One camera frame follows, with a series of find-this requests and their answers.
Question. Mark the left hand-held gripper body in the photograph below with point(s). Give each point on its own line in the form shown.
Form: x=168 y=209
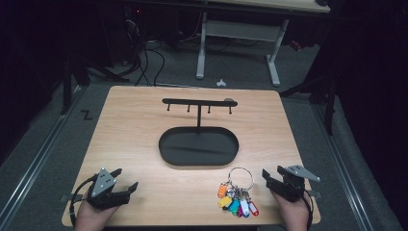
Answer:
x=104 y=192

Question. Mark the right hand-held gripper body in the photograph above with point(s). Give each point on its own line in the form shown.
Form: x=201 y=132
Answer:
x=293 y=183

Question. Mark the black key rack with tray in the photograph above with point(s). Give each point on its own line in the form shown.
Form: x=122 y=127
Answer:
x=198 y=147

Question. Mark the person's left hand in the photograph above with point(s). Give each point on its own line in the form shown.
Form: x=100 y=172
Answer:
x=93 y=216

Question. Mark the person's right hand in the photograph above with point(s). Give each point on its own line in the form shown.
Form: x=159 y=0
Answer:
x=293 y=213

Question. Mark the black metal stand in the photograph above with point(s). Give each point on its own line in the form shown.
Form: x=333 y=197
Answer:
x=328 y=96
x=69 y=86

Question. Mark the small white floor object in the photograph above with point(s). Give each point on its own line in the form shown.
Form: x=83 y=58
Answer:
x=221 y=83

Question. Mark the small red object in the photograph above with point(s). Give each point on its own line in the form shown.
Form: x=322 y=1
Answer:
x=295 y=45

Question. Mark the dark computer tower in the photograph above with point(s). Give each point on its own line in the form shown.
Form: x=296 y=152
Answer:
x=126 y=32

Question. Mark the metal floor rail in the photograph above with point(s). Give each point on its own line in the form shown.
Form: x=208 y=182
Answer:
x=35 y=163
x=344 y=170

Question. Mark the white metal frame desk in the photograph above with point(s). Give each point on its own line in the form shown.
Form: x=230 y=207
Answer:
x=239 y=30

